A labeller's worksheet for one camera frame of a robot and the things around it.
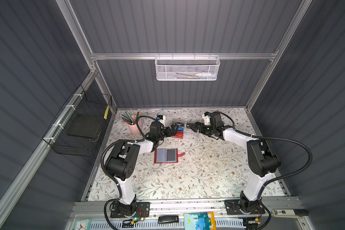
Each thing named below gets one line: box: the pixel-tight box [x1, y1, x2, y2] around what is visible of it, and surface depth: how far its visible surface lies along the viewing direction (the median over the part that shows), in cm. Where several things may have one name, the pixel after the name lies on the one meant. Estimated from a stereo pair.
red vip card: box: [171, 131, 184, 139], surface depth 104 cm
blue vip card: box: [176, 126, 185, 132], surface depth 103 cm
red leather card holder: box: [153, 148, 186, 164], surface depth 94 cm
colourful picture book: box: [184, 211, 217, 230], surface depth 71 cm
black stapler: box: [158, 215, 179, 224], surface depth 69 cm
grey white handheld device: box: [271, 208, 310, 219], surface depth 71 cm
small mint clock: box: [74, 218, 92, 230], surface depth 69 cm
